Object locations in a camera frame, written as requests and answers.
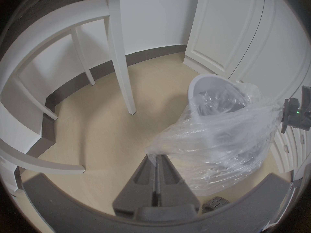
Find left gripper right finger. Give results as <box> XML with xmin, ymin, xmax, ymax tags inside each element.
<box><xmin>158</xmin><ymin>154</ymin><xmax>201</xmax><ymax>214</ymax></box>

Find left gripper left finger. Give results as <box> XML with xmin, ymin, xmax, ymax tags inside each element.
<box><xmin>112</xmin><ymin>154</ymin><xmax>157</xmax><ymax>215</ymax></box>

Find clear plastic bag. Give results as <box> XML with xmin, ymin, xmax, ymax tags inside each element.
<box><xmin>144</xmin><ymin>83</ymin><xmax>286</xmax><ymax>196</ymax></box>

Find white trash bin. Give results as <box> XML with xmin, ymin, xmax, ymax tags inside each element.
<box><xmin>188</xmin><ymin>74</ymin><xmax>270</xmax><ymax>172</ymax></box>

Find white chair with grey padding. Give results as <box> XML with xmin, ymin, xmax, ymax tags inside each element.
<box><xmin>0</xmin><ymin>0</ymin><xmax>136</xmax><ymax>196</ymax></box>

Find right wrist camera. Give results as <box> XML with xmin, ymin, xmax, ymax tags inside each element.
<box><xmin>284</xmin><ymin>98</ymin><xmax>300</xmax><ymax>117</ymax></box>

